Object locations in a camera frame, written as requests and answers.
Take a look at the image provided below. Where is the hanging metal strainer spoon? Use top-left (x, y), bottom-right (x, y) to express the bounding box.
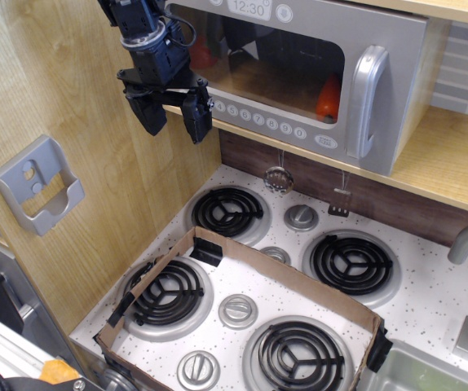
top-left (263, 150), bottom-right (294, 196)

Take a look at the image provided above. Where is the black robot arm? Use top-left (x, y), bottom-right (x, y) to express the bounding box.
top-left (99, 1), bottom-right (213, 144)

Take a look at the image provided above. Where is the brown cardboard border frame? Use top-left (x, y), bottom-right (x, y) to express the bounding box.
top-left (95, 228), bottom-right (391, 390)

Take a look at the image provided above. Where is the oven front silver knob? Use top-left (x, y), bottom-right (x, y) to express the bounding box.
top-left (102, 369), bottom-right (137, 391)

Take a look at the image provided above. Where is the back left black burner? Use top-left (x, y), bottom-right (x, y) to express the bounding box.
top-left (183, 186), bottom-right (272, 247)

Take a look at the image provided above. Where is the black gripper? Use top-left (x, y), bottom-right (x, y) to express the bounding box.
top-left (117, 18), bottom-right (212, 144)

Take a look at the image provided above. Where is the red toy strawberry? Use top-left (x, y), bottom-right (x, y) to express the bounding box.
top-left (189, 35), bottom-right (219, 70)

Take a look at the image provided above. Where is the back silver stove knob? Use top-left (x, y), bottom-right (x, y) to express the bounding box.
top-left (284, 204), bottom-right (319, 231)

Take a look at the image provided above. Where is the wooden shelf unit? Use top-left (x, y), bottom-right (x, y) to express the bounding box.
top-left (162, 0), bottom-right (468, 219)

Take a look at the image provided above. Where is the orange toy carrot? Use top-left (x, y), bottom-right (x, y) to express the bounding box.
top-left (316, 73), bottom-right (341, 124)

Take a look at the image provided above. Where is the hanging metal slotted spatula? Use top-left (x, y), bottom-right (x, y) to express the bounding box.
top-left (328, 171), bottom-right (352, 217)

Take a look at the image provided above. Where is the middle small silver knob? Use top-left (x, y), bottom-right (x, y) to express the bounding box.
top-left (260, 246), bottom-right (291, 266)

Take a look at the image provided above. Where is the black burner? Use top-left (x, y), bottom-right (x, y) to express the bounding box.
top-left (301, 229), bottom-right (402, 309)
top-left (124, 257), bottom-right (214, 342)
top-left (242, 315), bottom-right (355, 391)
top-left (183, 186), bottom-right (272, 247)

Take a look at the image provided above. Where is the metal sink basin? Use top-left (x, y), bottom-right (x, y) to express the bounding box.
top-left (357, 340), bottom-right (468, 391)

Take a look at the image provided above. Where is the back right black burner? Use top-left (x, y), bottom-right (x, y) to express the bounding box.
top-left (301, 229), bottom-right (402, 309)

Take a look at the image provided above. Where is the front left black burner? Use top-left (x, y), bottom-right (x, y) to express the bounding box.
top-left (124, 257), bottom-right (214, 342)

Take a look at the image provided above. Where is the centre silver stove knob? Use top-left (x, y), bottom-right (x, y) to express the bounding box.
top-left (219, 294), bottom-right (258, 330)

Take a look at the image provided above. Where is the front silver stove knob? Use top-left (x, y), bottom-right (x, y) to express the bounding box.
top-left (177, 350), bottom-right (221, 391)

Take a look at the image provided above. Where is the grey wall phone holder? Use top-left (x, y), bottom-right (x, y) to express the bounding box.
top-left (0, 134), bottom-right (85, 236)

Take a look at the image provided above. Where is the silver toy microwave door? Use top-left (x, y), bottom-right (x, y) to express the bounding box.
top-left (167, 1), bottom-right (429, 175)

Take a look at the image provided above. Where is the silver stove knob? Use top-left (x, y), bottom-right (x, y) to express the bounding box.
top-left (219, 294), bottom-right (258, 330)
top-left (177, 350), bottom-right (221, 391)
top-left (284, 204), bottom-right (319, 231)

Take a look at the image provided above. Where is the front right black burner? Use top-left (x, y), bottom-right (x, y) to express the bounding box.
top-left (242, 315), bottom-right (355, 391)

